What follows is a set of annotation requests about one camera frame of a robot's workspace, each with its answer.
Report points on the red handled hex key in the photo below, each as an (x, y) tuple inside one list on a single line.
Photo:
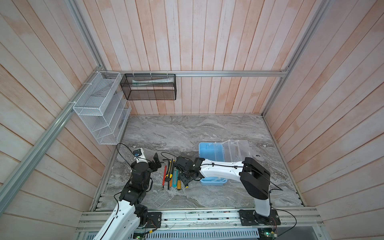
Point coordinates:
[(164, 176)]

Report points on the left aluminium wall rail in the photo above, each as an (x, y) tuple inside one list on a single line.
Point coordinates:
[(25, 168)]

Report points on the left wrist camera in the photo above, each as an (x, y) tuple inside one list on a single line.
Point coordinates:
[(139, 155)]

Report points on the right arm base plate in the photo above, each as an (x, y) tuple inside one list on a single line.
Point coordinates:
[(251, 218)]

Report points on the blue translucent plastic toolbox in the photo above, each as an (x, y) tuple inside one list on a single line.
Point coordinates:
[(228, 151)]

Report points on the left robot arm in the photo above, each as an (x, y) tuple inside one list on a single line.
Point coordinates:
[(129, 214)]

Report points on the black mesh wall basket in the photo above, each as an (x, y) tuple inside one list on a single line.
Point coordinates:
[(149, 87)]

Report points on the horizontal aluminium wall rail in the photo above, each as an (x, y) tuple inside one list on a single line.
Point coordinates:
[(230, 73)]

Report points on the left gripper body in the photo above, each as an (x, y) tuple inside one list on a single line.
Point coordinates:
[(152, 167)]

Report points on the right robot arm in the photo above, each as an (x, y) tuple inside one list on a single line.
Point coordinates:
[(254, 177)]

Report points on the white wire mesh shelf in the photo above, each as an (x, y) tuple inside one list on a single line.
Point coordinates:
[(103, 109)]

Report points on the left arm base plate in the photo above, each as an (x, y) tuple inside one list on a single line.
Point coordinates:
[(150, 220)]

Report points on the aluminium front rail frame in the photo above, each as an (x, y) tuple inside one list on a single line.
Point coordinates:
[(216, 224)]

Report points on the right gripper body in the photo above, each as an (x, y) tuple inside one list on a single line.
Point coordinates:
[(184, 174)]

